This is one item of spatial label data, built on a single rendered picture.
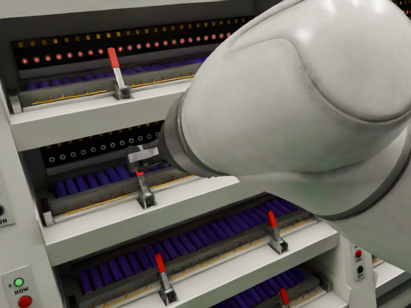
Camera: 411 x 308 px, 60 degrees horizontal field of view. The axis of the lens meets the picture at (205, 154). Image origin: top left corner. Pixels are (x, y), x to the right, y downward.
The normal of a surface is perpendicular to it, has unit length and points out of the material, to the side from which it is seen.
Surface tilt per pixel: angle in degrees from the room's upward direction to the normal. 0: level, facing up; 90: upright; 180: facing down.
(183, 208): 107
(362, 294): 90
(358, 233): 124
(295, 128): 115
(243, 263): 17
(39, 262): 90
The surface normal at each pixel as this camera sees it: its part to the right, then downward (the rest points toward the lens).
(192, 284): -0.05, -0.90
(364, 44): 0.26, -0.13
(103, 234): 0.47, 0.36
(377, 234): -0.40, 0.68
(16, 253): 0.43, 0.09
